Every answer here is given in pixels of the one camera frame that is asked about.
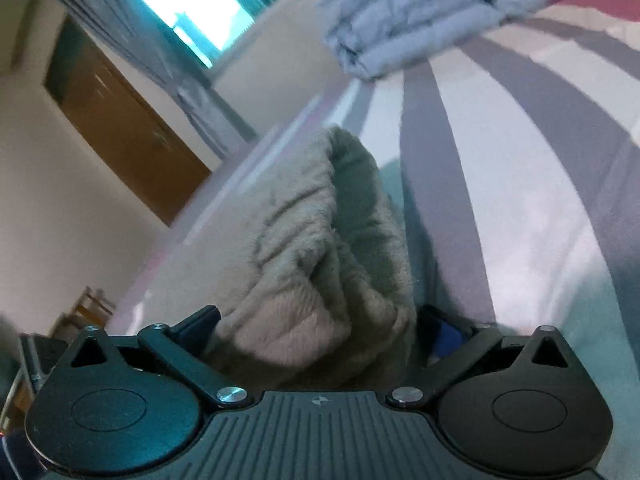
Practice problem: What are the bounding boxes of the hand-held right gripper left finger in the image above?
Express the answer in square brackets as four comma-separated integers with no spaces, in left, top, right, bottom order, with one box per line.
[67,305,248,408]

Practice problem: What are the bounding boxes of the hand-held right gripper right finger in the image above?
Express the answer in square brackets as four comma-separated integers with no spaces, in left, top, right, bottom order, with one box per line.
[386,304,573,408]

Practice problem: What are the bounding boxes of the grey towel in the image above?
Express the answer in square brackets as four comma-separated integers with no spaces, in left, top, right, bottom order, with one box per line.
[200,126,418,392]

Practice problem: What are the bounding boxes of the wooden chair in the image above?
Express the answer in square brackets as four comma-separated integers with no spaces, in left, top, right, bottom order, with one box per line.
[50,286,118,336]

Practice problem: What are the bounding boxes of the striped bed sheet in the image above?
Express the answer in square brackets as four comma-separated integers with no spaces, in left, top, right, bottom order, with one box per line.
[107,0,640,476]

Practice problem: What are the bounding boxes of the brown wooden door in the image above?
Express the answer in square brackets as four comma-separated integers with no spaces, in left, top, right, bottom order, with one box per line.
[44,17,213,226]

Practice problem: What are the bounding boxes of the grey curtain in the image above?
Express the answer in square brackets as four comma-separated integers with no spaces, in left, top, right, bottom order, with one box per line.
[40,0,261,161]

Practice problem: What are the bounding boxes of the blue-grey folded quilt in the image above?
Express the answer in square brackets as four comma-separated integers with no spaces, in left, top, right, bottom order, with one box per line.
[317,0,583,80]

